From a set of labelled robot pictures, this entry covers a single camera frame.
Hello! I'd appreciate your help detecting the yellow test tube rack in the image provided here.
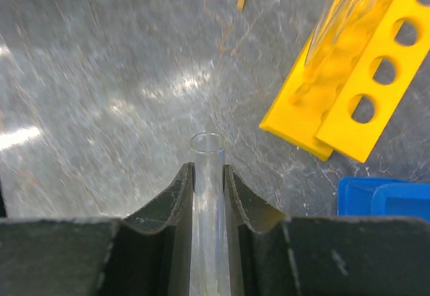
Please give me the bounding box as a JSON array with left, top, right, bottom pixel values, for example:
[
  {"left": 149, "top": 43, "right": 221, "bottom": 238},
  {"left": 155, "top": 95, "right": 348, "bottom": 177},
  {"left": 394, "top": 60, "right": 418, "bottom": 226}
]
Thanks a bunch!
[{"left": 260, "top": 0, "right": 429, "bottom": 162}]

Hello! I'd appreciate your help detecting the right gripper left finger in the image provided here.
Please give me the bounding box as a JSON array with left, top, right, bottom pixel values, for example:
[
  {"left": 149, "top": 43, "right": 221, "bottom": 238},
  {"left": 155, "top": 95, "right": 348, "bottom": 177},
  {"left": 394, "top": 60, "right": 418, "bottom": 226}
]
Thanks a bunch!
[{"left": 96, "top": 162, "right": 195, "bottom": 295}]

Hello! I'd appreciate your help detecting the blue plastic bin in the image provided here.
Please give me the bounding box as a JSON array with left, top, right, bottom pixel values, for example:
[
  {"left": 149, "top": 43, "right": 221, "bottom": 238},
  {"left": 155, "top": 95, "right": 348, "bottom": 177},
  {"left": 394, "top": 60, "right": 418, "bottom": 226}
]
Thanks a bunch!
[{"left": 337, "top": 177, "right": 429, "bottom": 221}]

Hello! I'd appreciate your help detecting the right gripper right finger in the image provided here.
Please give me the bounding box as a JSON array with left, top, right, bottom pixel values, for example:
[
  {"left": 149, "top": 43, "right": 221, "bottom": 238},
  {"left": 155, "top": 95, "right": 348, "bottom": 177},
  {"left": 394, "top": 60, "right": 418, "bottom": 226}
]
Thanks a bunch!
[{"left": 223, "top": 164, "right": 302, "bottom": 295}]

